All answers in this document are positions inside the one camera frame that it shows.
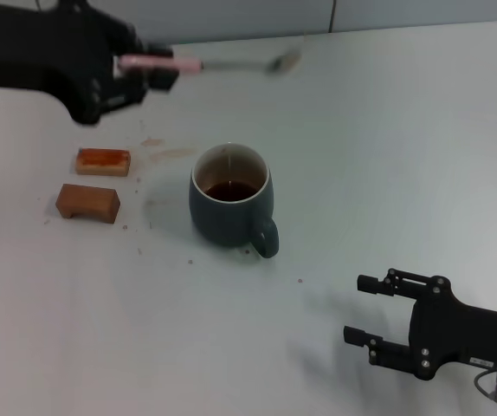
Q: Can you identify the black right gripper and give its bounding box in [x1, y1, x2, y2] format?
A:
[343, 267, 497, 383]

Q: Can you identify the dark brown arched wooden block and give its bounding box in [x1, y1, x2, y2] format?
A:
[55, 183, 122, 224]

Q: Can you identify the dark brown coffee liquid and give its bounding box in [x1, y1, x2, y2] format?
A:
[203, 180, 261, 204]

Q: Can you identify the pink handled metal spoon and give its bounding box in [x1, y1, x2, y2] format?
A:
[116, 48, 302, 75]

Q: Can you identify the light wooden block red stained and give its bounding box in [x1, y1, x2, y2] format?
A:
[74, 147, 132, 178]

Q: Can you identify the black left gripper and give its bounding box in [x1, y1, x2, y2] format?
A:
[0, 0, 179, 127]

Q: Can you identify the dark grey ceramic mug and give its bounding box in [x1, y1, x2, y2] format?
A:
[188, 141, 281, 260]

